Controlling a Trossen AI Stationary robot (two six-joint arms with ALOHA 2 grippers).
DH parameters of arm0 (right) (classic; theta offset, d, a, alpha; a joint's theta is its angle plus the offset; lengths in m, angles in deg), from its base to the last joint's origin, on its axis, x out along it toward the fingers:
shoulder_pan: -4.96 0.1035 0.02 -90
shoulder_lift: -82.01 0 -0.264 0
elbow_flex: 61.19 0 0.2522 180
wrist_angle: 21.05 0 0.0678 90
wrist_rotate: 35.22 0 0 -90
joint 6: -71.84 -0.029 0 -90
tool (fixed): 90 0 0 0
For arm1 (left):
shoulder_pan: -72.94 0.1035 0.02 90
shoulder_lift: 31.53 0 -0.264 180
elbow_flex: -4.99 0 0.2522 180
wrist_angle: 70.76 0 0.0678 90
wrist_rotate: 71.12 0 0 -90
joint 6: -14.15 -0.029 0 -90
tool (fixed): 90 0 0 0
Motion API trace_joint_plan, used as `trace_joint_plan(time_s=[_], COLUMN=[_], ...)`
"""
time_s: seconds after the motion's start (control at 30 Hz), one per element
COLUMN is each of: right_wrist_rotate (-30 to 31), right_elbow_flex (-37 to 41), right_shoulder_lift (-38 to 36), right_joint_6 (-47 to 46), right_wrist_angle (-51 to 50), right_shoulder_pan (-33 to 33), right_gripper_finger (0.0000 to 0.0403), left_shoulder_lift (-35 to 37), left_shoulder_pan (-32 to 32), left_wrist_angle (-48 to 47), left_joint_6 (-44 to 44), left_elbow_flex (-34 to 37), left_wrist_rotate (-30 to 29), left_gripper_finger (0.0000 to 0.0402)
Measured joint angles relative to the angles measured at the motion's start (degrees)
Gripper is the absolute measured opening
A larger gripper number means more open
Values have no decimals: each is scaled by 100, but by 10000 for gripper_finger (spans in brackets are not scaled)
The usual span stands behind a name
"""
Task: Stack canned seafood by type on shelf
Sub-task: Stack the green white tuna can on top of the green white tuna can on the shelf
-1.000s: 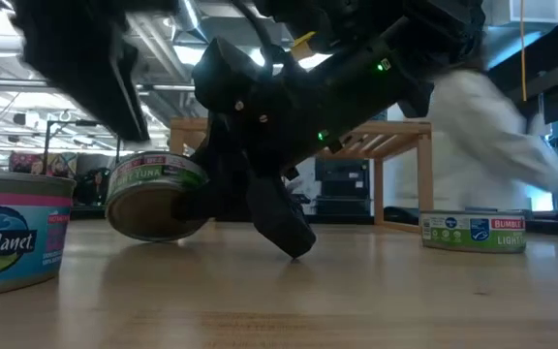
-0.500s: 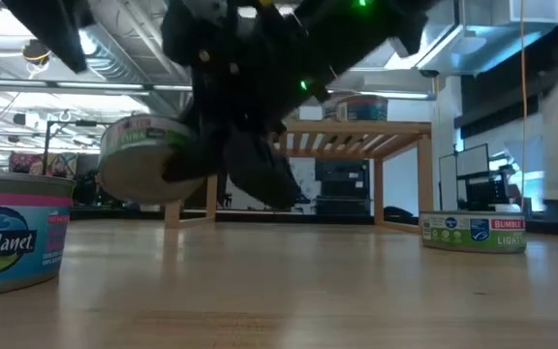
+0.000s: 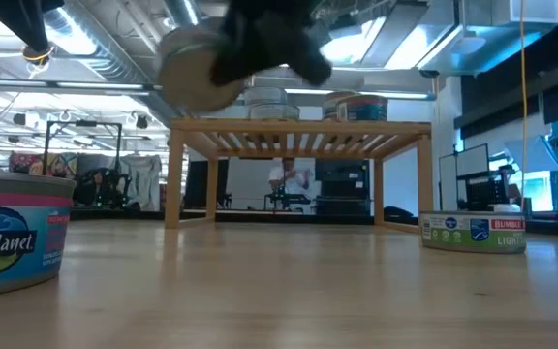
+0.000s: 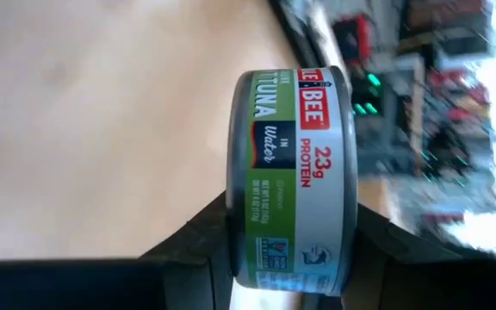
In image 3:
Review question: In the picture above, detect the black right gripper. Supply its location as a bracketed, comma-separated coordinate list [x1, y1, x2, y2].
[210, 0, 319, 88]

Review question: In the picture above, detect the wooden slatted shelf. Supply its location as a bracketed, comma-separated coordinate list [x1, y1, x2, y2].
[164, 117, 436, 235]

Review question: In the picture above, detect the white panel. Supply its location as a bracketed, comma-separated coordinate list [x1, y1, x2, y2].
[225, 157, 285, 210]

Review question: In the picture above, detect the person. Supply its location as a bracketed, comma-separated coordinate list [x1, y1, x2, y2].
[267, 156, 313, 195]

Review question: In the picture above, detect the black screen panel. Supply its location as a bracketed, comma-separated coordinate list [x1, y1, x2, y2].
[185, 158, 231, 210]

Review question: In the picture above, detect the grey cover cloth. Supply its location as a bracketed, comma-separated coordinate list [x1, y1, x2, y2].
[117, 154, 164, 212]

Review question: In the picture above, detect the black cabinet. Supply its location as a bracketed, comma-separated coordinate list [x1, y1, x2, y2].
[313, 158, 372, 217]

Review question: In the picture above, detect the colourful patterned cloth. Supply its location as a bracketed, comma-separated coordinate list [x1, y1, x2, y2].
[9, 151, 79, 179]

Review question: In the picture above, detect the white monitor on stand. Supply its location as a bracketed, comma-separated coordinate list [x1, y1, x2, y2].
[437, 143, 492, 212]

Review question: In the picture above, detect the black crate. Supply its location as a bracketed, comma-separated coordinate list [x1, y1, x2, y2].
[465, 174, 512, 212]

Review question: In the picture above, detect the white trapezoid shade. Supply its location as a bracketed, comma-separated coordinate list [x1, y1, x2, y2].
[503, 134, 558, 175]

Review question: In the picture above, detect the silver ventilation duct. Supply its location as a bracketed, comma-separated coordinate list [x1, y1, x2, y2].
[7, 0, 198, 122]

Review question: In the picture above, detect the black ceiling device yellow cable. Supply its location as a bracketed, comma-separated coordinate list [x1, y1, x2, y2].
[20, 38, 56, 79]

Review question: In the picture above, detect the large silver air duct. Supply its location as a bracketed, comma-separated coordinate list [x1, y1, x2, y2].
[322, 0, 558, 78]

